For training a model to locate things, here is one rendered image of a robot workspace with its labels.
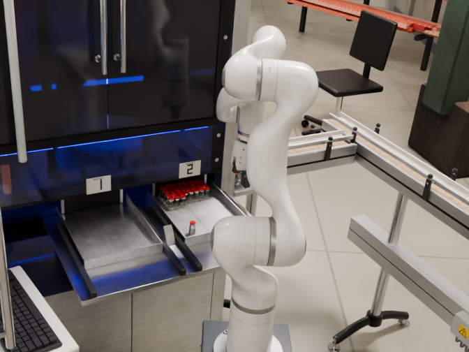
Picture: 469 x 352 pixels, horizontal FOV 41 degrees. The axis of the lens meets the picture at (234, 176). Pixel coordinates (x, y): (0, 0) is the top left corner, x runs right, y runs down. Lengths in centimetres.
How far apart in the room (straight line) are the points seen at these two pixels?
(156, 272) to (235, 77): 77
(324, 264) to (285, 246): 216
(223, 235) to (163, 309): 116
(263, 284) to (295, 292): 182
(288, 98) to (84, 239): 96
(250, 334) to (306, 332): 153
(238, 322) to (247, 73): 63
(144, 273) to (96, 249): 20
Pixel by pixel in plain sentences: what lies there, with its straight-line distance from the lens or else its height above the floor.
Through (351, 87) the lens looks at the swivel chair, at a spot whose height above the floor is 52.
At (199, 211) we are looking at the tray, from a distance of 229.
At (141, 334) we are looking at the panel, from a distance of 264.
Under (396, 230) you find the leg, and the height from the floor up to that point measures 63.
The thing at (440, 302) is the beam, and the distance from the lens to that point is 273.
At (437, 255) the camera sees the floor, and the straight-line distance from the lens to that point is 396.
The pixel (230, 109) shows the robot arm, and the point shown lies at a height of 137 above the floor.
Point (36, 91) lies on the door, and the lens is 199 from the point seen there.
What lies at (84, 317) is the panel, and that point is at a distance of 248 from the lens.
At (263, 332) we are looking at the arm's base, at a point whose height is 98.
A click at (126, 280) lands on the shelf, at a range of 195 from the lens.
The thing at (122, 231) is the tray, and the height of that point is 88.
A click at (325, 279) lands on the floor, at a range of 352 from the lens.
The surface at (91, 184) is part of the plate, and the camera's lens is 216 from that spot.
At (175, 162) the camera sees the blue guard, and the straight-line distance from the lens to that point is 224.
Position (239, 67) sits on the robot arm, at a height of 162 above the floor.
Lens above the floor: 208
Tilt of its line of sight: 28 degrees down
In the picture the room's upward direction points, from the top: 5 degrees clockwise
